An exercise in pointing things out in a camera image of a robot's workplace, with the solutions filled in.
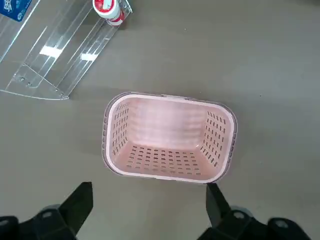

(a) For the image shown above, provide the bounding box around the clear acrylic divider shelf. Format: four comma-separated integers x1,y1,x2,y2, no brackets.
0,0,133,101

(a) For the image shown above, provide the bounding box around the pink perforated plastic basket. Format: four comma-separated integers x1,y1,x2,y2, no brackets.
101,91,238,185

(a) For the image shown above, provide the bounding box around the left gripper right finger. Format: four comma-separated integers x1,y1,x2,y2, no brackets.
199,182,314,240

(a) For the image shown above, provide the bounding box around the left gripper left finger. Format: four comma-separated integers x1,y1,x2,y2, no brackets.
0,181,94,240

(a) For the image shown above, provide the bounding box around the small red white bottle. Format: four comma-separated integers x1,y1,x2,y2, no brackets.
92,0,125,27

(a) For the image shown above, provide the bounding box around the blue drink carton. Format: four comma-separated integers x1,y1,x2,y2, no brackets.
0,0,41,23

